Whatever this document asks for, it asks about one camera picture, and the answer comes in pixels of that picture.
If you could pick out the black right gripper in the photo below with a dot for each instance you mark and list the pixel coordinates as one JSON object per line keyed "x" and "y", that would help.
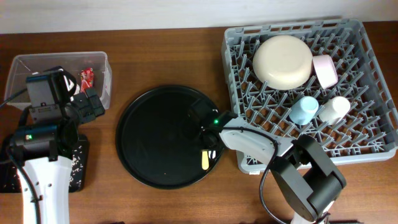
{"x": 203, "y": 147}

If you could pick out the round black tray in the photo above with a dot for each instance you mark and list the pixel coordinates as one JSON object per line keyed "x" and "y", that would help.
{"x": 155, "y": 138}

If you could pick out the pink bowl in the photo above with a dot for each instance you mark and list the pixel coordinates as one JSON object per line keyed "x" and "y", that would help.
{"x": 325, "y": 71}

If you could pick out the white cup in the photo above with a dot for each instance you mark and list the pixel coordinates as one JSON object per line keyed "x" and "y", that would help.
{"x": 334, "y": 110}

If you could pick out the rice grains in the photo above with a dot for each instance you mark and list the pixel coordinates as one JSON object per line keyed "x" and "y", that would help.
{"x": 76, "y": 161}

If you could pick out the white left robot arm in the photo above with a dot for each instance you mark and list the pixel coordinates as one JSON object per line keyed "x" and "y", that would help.
{"x": 46, "y": 145}

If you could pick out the beige plate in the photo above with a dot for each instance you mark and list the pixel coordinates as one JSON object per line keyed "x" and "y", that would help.
{"x": 284, "y": 62}

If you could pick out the white plastic fork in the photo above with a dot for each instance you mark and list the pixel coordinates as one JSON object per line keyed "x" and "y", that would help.
{"x": 211, "y": 154}

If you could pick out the red snack wrapper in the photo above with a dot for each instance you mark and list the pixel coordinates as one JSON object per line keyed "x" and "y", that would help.
{"x": 87, "y": 79}

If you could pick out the rectangular black tray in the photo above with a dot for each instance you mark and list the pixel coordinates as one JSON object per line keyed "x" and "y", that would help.
{"x": 77, "y": 168}

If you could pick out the clear plastic waste bin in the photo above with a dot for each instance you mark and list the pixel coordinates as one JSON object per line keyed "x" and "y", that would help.
{"x": 24, "y": 65}

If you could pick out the light blue cup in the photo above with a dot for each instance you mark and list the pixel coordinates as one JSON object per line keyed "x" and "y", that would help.
{"x": 303, "y": 111}

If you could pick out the grey dishwasher rack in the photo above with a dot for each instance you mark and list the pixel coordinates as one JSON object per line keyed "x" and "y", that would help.
{"x": 367, "y": 133}

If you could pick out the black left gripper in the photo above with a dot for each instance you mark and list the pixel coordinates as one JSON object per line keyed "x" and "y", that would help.
{"x": 92, "y": 108}

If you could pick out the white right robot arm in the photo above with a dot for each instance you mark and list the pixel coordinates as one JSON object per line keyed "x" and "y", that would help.
{"x": 308, "y": 179}

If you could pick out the yellow plastic knife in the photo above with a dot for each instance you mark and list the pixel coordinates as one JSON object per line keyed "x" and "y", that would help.
{"x": 204, "y": 160}

